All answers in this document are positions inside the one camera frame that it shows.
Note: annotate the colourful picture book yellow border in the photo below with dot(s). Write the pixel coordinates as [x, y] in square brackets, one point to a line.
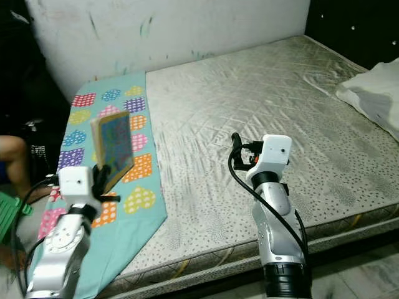
[115, 143]

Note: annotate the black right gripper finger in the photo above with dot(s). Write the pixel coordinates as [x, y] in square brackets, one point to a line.
[237, 149]

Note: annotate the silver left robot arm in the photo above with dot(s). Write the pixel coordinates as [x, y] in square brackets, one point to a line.
[62, 249]

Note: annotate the person's bare leg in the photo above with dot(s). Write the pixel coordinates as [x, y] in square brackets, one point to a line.
[12, 162]

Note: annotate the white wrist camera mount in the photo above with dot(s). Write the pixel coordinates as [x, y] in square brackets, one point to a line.
[76, 185]
[277, 156]

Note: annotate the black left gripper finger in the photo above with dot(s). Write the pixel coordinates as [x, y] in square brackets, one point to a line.
[105, 179]

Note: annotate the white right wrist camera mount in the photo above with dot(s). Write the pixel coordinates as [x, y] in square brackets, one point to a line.
[277, 156]

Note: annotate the teal blanket with coloured hearts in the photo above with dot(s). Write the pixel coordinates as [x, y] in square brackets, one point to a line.
[143, 218]

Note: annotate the white pillow with green print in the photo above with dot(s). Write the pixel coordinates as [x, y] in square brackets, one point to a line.
[374, 99]

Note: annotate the grey quilted mattress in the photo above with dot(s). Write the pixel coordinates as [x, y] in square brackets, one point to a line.
[224, 124]

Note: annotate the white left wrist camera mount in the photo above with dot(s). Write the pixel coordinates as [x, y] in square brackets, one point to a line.
[76, 185]

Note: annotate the green plastic stool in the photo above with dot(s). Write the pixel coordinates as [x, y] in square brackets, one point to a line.
[7, 215]

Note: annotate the black tufted headboard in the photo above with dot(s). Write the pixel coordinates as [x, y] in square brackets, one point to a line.
[355, 25]

